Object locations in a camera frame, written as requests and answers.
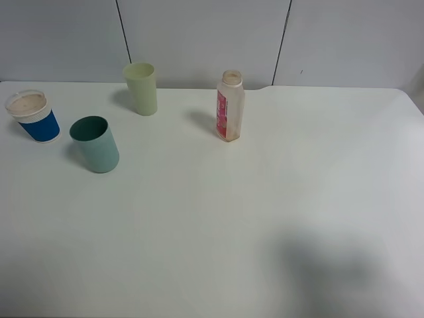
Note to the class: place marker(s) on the pale green plastic cup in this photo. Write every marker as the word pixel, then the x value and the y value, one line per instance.
pixel 141 82

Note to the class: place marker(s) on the clear bottle pink label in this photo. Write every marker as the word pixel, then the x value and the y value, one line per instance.
pixel 230 105

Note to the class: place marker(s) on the teal plastic cup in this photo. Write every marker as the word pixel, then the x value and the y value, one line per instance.
pixel 93 138

